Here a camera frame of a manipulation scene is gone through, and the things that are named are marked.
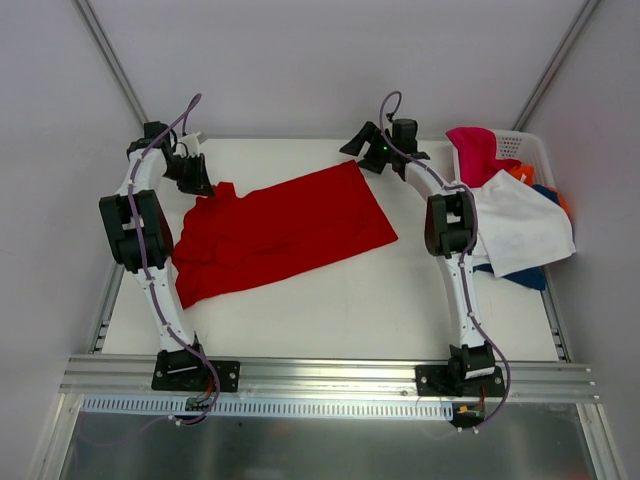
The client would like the red t shirt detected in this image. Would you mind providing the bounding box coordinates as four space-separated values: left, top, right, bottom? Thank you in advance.
172 161 398 308

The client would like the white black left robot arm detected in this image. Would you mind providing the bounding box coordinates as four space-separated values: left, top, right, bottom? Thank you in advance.
99 121 216 395

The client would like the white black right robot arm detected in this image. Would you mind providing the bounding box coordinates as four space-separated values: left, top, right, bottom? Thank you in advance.
340 119 506 398

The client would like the magenta t shirt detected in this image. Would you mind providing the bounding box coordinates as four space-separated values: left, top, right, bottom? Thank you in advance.
446 127 522 188

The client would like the white plastic basket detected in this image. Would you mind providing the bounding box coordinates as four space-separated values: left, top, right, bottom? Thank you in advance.
453 129 559 192

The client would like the orange t shirt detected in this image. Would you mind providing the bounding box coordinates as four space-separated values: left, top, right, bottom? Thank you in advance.
508 164 571 216

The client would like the white t shirt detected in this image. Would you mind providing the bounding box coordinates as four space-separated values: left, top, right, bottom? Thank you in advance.
469 169 577 279

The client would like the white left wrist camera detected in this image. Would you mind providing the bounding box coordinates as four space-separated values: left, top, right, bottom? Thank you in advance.
175 132 208 157

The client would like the rear aluminium frame bar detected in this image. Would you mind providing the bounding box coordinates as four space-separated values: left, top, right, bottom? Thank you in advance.
198 132 449 142

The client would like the aluminium frame bar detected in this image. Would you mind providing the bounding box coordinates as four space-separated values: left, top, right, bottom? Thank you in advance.
85 263 125 354
198 132 449 142

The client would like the left aluminium frame post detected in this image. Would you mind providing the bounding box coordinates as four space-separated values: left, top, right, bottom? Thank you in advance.
71 0 149 130

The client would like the aluminium frame post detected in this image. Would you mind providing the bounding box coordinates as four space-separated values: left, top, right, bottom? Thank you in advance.
511 0 603 132
71 0 149 130

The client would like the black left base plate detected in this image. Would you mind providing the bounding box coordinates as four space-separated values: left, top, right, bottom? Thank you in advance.
151 354 241 393

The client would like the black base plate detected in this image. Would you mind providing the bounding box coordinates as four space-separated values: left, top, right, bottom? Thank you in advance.
414 364 506 398
151 354 241 393

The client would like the left aluminium frame bar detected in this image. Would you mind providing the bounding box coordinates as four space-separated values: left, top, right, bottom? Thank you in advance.
85 263 125 354

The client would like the white slotted cable duct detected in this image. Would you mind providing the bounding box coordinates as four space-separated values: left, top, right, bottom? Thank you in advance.
81 394 454 421

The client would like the right aluminium frame post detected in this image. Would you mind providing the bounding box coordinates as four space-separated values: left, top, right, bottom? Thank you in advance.
511 0 603 132

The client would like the aluminium mounting rail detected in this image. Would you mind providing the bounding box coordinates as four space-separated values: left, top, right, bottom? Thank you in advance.
59 354 602 404

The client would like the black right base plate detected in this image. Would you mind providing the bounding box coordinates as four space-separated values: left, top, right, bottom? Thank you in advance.
414 364 506 398

